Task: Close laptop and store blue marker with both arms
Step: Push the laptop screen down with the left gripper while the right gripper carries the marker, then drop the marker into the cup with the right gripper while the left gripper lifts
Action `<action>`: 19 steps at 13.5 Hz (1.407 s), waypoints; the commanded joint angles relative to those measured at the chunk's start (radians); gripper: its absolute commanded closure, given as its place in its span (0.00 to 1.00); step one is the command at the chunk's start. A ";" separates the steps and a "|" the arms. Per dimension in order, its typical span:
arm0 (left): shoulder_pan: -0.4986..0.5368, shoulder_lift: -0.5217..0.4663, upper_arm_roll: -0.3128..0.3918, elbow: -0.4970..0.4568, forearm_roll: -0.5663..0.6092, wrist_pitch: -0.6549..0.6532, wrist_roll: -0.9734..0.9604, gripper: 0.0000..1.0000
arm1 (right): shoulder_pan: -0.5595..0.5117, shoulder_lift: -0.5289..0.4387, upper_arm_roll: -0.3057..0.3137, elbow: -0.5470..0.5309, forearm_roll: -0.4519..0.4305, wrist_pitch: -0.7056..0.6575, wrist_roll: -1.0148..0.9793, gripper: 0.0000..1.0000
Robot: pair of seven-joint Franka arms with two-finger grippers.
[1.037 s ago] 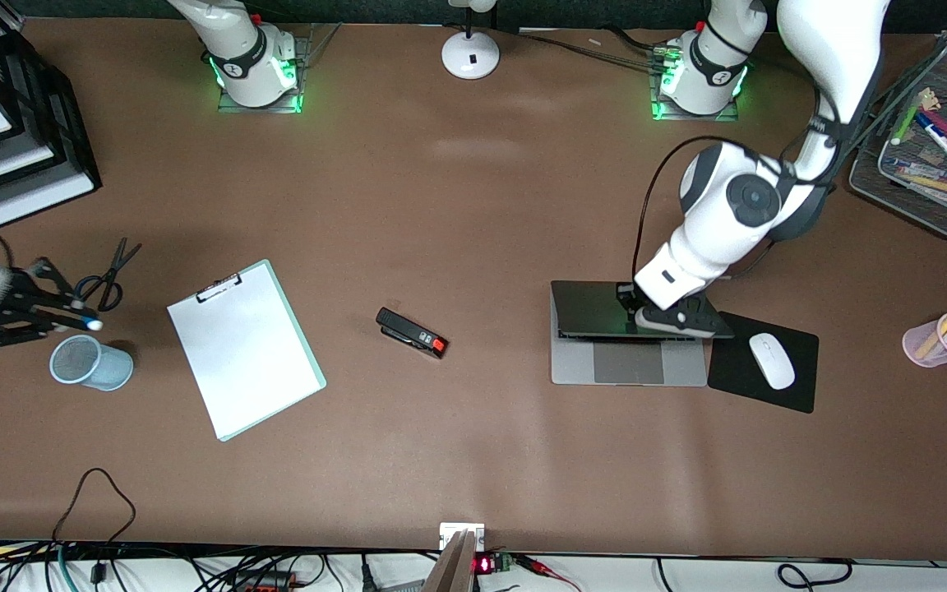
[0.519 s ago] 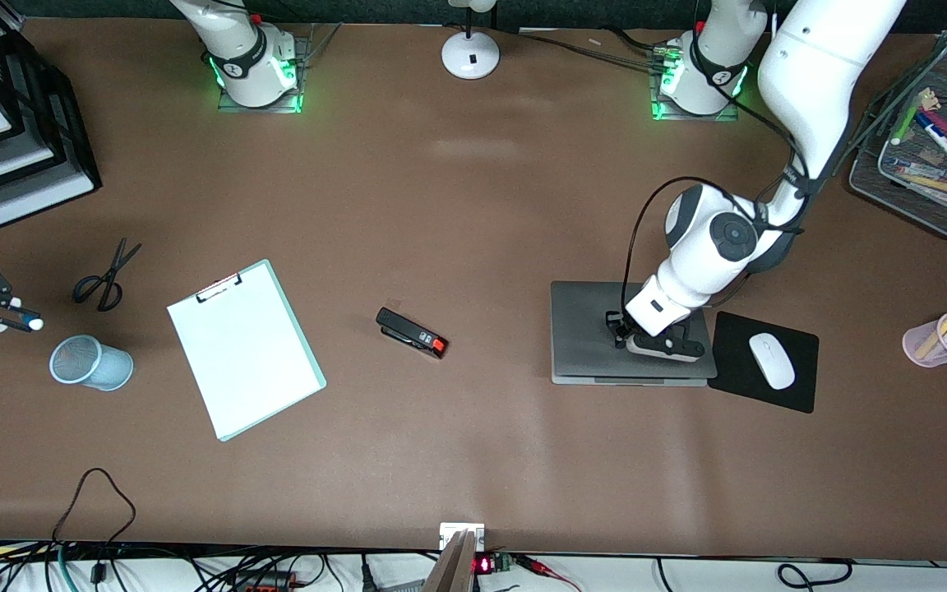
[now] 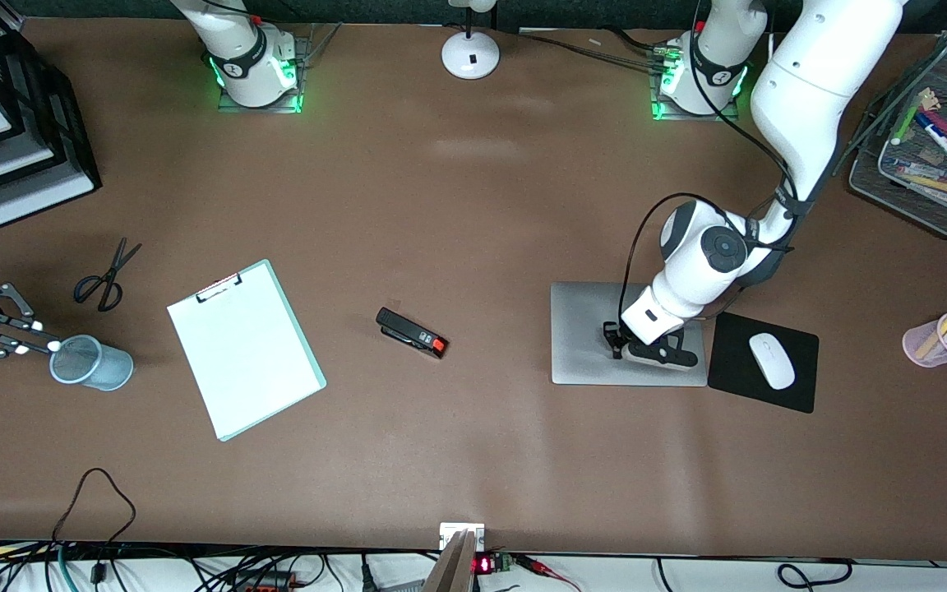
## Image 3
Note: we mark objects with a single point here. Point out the white socket box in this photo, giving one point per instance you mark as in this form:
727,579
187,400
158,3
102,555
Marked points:
453,533

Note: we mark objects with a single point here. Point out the silver laptop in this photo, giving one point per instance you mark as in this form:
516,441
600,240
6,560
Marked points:
580,337

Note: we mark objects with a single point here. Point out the black stapler red tip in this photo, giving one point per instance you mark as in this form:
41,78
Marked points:
408,330

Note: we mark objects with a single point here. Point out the red clip lead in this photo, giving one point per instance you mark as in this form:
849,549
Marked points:
547,569

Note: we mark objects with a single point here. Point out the light green clipboard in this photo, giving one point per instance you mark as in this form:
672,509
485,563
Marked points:
313,362

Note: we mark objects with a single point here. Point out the black mouse pad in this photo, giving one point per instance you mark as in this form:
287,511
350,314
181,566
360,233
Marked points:
732,370

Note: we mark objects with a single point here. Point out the white computer mouse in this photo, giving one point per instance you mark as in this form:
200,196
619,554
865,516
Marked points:
772,362

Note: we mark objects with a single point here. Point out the green highlighter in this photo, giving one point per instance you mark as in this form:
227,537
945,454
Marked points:
906,123

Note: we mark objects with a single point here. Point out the black scissors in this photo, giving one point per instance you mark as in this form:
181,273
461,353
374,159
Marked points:
109,279

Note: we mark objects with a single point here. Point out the yellow highlighter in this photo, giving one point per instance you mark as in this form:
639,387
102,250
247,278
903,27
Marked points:
934,335

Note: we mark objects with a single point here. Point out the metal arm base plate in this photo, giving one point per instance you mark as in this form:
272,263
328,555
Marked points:
228,105
728,117

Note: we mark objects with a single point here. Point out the white paper sheet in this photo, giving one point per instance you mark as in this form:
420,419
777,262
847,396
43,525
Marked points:
251,353

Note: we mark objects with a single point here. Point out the white marker blue cap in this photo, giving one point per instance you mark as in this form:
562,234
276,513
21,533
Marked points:
944,144

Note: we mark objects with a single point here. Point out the grey upright post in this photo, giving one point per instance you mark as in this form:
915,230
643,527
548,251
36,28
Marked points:
449,571

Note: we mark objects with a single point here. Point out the white lamp base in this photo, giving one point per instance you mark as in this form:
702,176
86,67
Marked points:
471,56

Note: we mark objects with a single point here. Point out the pink translucent pen cup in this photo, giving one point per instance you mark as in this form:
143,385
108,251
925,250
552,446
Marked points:
921,349

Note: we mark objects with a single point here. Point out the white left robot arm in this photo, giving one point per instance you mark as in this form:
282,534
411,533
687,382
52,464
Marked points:
802,99

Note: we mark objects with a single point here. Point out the red display circuit module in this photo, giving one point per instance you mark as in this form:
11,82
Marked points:
490,564

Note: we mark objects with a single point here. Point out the black power adapter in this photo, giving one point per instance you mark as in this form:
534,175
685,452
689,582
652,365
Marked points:
264,581

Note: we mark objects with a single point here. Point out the black stacked paper tray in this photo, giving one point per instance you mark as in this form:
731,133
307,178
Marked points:
54,115

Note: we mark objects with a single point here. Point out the blue mesh pen cup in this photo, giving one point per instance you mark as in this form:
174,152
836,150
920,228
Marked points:
108,368

